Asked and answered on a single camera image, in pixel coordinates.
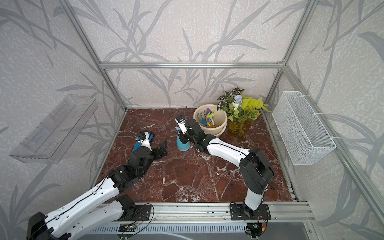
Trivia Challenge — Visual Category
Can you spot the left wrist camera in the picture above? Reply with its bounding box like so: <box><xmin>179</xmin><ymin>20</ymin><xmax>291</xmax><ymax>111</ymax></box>
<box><xmin>136</xmin><ymin>131</ymin><xmax>153</xmax><ymax>151</ymax></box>

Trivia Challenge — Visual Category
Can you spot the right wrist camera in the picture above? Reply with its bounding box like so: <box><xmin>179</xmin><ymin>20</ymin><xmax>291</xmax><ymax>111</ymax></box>
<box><xmin>175</xmin><ymin>115</ymin><xmax>187</xmax><ymax>135</ymax></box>

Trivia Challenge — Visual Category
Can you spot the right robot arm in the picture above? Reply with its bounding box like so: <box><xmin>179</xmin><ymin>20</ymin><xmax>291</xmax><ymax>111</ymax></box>
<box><xmin>175</xmin><ymin>116</ymin><xmax>275</xmax><ymax>213</ymax></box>

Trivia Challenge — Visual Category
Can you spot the teal spray bottle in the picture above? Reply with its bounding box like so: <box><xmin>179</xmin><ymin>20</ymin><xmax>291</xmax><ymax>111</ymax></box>
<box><xmin>176</xmin><ymin>127</ymin><xmax>191</xmax><ymax>152</ymax></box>

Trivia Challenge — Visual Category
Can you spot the aluminium front rail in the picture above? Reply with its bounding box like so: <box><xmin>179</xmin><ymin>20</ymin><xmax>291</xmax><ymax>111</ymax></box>
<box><xmin>89</xmin><ymin>201</ymin><xmax>316</xmax><ymax>225</ymax></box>

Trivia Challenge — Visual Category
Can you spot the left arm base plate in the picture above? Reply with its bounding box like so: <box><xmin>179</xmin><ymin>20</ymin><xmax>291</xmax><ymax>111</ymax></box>
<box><xmin>116</xmin><ymin>195</ymin><xmax>152</xmax><ymax>222</ymax></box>

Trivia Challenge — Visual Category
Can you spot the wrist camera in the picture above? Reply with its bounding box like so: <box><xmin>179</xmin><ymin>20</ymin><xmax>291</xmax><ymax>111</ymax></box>
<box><xmin>175</xmin><ymin>115</ymin><xmax>187</xmax><ymax>135</ymax></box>
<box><xmin>136</xmin><ymin>131</ymin><xmax>153</xmax><ymax>151</ymax></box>

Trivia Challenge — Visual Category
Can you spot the white wire mesh basket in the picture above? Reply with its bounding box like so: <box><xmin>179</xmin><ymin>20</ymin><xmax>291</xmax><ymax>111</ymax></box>
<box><xmin>272</xmin><ymin>91</ymin><xmax>337</xmax><ymax>166</ymax></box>

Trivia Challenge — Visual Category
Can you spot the blue fork yellow handle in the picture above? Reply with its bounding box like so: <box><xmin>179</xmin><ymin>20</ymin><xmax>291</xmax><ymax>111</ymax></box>
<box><xmin>197</xmin><ymin>111</ymin><xmax>208</xmax><ymax>127</ymax></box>

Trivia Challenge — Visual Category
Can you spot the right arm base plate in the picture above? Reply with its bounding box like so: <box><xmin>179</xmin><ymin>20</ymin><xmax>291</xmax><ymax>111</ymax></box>
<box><xmin>230</xmin><ymin>202</ymin><xmax>272</xmax><ymax>221</ymax></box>

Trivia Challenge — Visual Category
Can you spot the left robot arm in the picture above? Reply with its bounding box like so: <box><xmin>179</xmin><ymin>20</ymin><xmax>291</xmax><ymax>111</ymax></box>
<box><xmin>26</xmin><ymin>141</ymin><xmax>168</xmax><ymax>240</ymax></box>

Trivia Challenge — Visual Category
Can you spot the clear acrylic wall shelf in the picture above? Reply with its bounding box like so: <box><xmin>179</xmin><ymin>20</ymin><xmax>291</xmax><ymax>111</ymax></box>
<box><xmin>10</xmin><ymin>94</ymin><xmax>98</xmax><ymax>164</ymax></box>

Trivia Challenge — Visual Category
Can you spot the cream plastic bucket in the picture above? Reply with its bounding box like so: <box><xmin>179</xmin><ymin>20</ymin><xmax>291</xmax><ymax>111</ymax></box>
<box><xmin>193</xmin><ymin>104</ymin><xmax>228</xmax><ymax>137</ymax></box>

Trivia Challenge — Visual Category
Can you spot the potted green plant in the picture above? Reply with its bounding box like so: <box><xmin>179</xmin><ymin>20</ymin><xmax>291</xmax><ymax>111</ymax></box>
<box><xmin>217</xmin><ymin>87</ymin><xmax>269</xmax><ymax>138</ymax></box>

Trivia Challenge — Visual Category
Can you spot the purple trowel pink handle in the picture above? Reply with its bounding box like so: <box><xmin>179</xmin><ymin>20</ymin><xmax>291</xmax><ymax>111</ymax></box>
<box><xmin>206</xmin><ymin>108</ymin><xmax>214</xmax><ymax>128</ymax></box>

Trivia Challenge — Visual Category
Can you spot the green hand rake wooden handle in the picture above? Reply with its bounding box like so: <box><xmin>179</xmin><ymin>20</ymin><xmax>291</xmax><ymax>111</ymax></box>
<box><xmin>207</xmin><ymin>112</ymin><xmax>215</xmax><ymax>127</ymax></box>

